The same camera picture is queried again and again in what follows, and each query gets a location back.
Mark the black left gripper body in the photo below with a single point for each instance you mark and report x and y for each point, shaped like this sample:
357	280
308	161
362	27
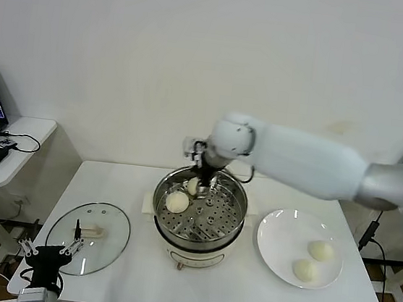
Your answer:
46	262

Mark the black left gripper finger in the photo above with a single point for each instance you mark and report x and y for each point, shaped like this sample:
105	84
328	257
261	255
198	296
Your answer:
26	246
77	229

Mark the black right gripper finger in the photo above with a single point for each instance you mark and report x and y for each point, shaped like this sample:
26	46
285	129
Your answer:
213	182
200	190

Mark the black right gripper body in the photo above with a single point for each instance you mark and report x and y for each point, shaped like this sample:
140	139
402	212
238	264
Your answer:
206	170

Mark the white steamed baozi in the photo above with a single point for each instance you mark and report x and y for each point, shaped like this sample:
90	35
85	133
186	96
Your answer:
177	203
192	186
305	270
320	250

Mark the round glass pot lid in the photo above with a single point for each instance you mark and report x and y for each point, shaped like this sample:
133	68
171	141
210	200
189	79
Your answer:
106	249

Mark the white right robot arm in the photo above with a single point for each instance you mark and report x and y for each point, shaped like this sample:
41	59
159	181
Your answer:
295	158

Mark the stainless steel steamer basket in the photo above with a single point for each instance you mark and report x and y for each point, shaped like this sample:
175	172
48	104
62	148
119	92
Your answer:
214	229

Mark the white floor power strip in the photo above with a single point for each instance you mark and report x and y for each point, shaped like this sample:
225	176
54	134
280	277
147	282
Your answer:
17	235

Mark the cream electric cooking pot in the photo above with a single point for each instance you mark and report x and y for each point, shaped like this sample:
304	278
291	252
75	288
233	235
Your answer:
193	257

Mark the round white plate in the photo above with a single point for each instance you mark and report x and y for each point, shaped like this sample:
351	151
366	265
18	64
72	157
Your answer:
278	247

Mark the small black usb hub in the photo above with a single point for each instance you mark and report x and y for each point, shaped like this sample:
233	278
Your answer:
5	142

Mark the white side table with mouse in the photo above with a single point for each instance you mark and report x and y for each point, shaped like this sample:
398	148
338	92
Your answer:
40	127

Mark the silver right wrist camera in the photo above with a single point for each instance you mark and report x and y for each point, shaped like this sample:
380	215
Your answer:
190	146

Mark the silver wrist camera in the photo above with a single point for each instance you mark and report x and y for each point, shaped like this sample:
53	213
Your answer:
190	146
33	297

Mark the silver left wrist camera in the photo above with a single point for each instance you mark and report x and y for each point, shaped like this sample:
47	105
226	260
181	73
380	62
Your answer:
33	297

